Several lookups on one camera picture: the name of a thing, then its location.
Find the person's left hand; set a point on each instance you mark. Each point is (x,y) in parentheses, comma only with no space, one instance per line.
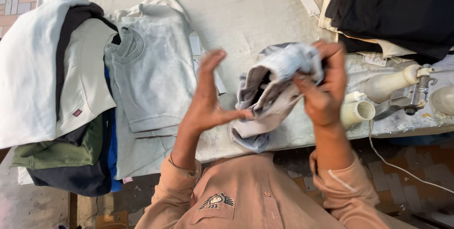
(204,108)

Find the person's right hand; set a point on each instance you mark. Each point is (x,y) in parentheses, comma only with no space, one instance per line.
(324,96)

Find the light blue-grey sweatshirt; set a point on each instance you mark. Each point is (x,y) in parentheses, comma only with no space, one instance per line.
(273,90)

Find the white paper tag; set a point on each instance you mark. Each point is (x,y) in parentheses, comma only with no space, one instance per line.
(220,82)
(195,45)

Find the cream plastic cylinder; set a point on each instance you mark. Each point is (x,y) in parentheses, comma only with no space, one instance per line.
(356,112)

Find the folded grey sweatshirt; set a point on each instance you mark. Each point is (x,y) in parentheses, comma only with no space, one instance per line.
(156,76)

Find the printed white label tag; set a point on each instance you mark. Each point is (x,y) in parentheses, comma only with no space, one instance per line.
(374,60)

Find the cream garment under black pile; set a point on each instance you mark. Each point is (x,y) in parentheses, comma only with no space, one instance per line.
(390,48)

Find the person's tan shirt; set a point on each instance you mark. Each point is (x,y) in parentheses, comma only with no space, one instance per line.
(255,197)

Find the bright blue garment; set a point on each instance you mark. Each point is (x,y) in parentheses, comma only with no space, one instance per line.
(114,158)

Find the white table cover cloth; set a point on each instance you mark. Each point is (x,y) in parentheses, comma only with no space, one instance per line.
(244,12)

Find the large black garment pile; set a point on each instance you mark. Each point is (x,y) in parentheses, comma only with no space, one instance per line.
(397,12)

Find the cream round knob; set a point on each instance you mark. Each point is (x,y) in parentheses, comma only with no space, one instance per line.
(443,100)

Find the cream sweatshirt with red tag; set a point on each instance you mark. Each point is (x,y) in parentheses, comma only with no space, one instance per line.
(87,76)

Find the brown cardboard box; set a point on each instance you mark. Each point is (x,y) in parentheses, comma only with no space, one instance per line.
(111,220)

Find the dark navy garment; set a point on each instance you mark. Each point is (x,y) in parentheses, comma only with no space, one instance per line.
(74,181)

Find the olive green garment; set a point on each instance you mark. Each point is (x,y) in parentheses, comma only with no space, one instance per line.
(60,151)

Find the white fleece sweatshirt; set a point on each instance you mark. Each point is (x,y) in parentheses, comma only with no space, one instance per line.
(28,80)

